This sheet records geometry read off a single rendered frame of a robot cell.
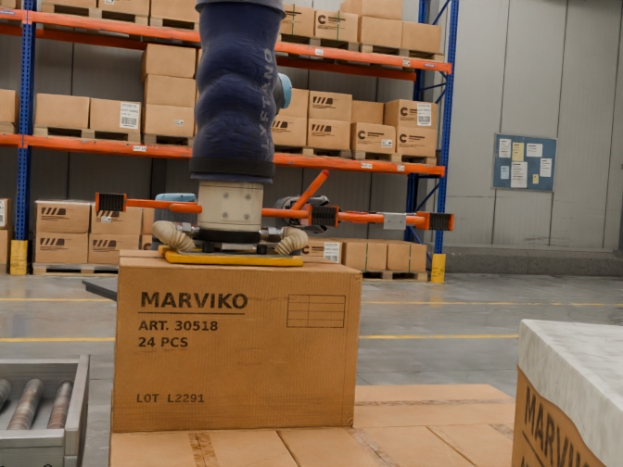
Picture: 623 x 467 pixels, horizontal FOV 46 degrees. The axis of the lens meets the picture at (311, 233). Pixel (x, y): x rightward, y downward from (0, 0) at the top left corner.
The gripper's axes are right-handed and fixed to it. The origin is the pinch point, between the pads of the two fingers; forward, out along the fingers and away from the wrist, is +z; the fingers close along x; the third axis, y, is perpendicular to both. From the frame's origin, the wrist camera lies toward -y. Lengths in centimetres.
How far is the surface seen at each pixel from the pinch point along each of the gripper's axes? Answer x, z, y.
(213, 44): 42, 6, 35
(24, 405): -53, -4, 77
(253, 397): -45, 19, 23
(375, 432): -53, 25, -8
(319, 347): -32.8, 19.7, 6.6
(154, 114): 90, -720, -10
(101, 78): 143, -848, 52
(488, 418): -53, 18, -44
